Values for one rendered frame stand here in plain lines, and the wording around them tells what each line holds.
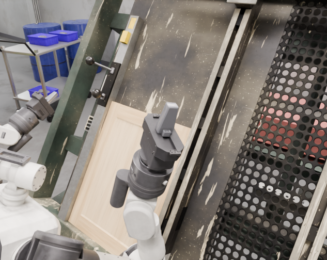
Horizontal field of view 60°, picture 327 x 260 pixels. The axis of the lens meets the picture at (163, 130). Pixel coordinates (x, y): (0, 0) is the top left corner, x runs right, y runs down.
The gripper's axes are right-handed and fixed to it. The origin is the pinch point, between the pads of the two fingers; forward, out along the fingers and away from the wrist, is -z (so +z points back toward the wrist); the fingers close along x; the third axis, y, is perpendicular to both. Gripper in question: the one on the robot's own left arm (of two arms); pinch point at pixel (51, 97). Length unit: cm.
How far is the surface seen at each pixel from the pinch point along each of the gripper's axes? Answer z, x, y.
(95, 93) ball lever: -8.5, -1.1, 19.8
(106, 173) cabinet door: 8.7, 26.7, 27.3
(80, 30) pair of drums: -246, 159, -362
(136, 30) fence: -42.7, -7.6, 16.2
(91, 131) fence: -1.4, 17.4, 13.2
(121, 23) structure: -50, -5, 0
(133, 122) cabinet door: -11.2, 13.6, 31.5
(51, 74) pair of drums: -157, 200, -380
